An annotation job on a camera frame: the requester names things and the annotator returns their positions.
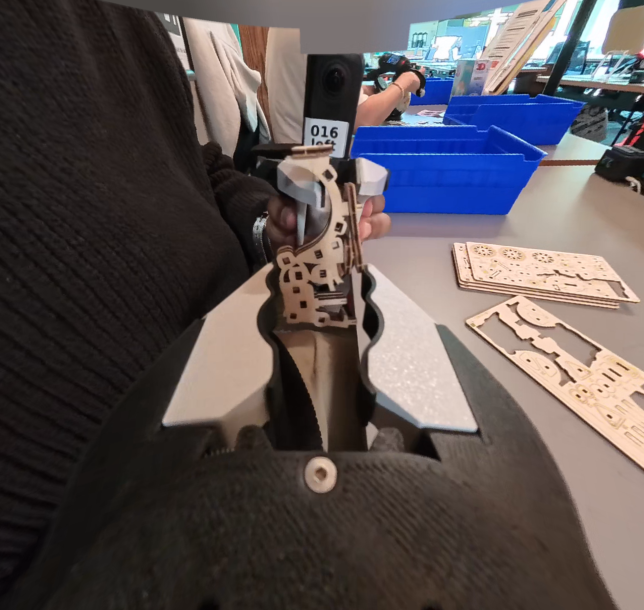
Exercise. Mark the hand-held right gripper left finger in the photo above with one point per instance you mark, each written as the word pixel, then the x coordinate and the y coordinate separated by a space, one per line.
pixel 221 368

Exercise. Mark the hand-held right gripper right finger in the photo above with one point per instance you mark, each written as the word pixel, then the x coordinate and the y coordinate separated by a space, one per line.
pixel 422 368

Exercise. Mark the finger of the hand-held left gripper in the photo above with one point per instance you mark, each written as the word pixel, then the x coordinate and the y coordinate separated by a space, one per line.
pixel 294 182
pixel 375 177

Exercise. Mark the wooden puzzle model assembly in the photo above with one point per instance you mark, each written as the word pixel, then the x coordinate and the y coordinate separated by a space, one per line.
pixel 334 203

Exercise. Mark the person's left forearm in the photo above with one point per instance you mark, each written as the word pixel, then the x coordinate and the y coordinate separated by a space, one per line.
pixel 231 192

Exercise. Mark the another person's forearm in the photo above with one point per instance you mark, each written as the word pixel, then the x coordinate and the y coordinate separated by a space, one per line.
pixel 382 102

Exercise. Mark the grey desk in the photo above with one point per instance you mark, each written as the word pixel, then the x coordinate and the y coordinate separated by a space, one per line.
pixel 427 268

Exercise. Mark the person's left hand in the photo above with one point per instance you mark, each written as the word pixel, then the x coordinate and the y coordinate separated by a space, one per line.
pixel 375 218

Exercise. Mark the blue plastic bin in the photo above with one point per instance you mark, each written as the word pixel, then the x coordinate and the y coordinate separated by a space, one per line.
pixel 432 92
pixel 528 117
pixel 442 187

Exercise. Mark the punched wooden puzzle sheet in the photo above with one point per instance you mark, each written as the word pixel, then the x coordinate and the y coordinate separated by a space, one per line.
pixel 483 323

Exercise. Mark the beige jacket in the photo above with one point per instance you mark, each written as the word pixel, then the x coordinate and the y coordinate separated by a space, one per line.
pixel 221 77

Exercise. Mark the colourful cardboard box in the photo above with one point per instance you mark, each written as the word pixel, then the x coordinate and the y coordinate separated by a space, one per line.
pixel 470 79

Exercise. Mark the stack of wooden puzzle sheets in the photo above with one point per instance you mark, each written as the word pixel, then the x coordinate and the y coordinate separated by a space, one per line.
pixel 528 268

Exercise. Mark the standing sign board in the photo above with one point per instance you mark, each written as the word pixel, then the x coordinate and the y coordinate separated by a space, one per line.
pixel 173 32

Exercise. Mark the leaning poster board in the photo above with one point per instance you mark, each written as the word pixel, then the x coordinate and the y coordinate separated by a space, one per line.
pixel 523 32

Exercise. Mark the black bag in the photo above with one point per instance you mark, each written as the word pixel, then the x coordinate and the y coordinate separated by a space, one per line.
pixel 621 162

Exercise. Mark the black metal post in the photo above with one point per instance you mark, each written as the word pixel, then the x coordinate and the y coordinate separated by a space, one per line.
pixel 578 32

